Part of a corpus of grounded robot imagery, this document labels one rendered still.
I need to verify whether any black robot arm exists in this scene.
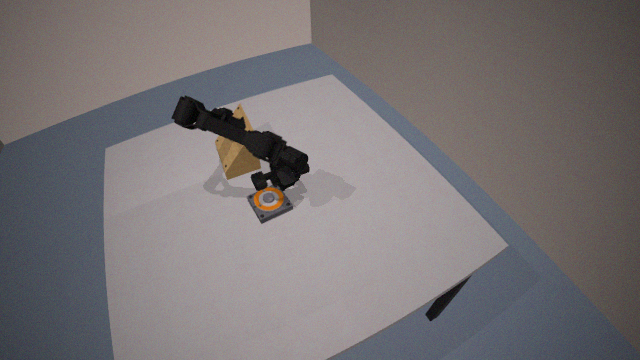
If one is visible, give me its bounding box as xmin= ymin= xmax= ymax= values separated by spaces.
xmin=171 ymin=95 xmax=308 ymax=189

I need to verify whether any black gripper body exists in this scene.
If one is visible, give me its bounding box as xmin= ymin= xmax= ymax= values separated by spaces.
xmin=251 ymin=162 xmax=310 ymax=191

